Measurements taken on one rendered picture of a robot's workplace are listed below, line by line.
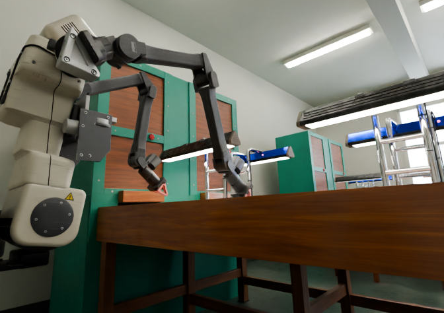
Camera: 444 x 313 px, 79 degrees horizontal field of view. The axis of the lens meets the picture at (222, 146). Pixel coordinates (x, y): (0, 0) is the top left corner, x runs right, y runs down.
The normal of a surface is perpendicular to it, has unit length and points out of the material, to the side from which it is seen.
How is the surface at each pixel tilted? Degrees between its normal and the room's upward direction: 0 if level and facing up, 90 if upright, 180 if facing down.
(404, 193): 90
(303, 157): 90
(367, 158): 90
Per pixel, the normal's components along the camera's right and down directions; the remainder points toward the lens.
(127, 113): 0.73, -0.18
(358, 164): -0.68, -0.14
